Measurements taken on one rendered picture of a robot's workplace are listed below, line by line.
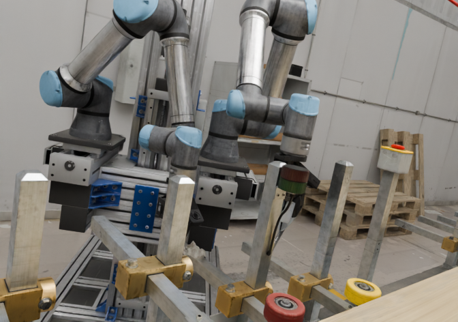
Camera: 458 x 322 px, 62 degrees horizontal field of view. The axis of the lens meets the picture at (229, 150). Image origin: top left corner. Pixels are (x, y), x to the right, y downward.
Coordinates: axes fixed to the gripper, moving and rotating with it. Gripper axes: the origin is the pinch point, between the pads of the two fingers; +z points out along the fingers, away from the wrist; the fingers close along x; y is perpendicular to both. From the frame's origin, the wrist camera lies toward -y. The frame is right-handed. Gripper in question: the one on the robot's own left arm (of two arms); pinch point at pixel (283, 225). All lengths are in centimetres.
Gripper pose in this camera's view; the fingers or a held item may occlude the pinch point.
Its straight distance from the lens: 106.6
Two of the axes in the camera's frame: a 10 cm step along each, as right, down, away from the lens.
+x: 6.1, 2.3, -7.6
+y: -7.7, -0.5, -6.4
